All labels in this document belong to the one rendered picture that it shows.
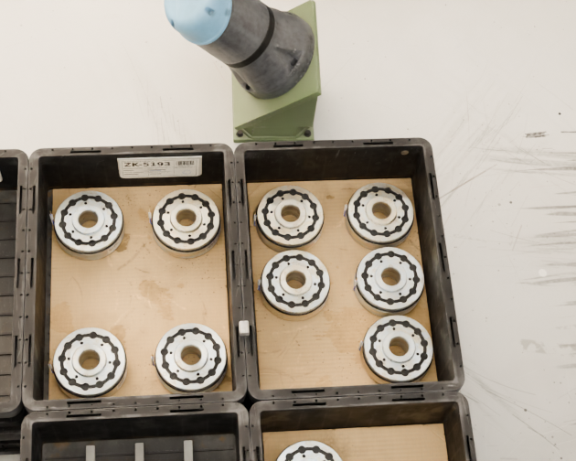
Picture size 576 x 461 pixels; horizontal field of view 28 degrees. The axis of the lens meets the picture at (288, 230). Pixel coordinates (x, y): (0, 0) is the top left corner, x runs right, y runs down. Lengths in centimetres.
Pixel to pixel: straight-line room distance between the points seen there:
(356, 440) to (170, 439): 26
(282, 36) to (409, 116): 31
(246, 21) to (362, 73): 35
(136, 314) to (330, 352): 29
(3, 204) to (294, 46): 52
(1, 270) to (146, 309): 23
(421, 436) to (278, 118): 59
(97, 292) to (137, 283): 6
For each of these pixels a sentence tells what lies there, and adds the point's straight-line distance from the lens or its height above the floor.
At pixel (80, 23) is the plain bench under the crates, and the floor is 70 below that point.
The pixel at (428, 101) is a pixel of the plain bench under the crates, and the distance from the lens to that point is 206.
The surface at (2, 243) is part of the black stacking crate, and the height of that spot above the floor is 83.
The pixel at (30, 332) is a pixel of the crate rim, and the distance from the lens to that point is 161.
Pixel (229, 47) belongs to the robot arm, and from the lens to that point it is 181.
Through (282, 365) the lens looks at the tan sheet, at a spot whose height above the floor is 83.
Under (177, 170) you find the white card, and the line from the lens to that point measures 175.
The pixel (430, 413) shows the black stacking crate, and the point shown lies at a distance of 164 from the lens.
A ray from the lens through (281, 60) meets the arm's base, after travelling 186.
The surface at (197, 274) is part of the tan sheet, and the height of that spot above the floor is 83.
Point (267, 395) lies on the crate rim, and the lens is 156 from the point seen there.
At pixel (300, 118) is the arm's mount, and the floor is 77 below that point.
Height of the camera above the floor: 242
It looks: 64 degrees down
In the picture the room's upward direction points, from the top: 9 degrees clockwise
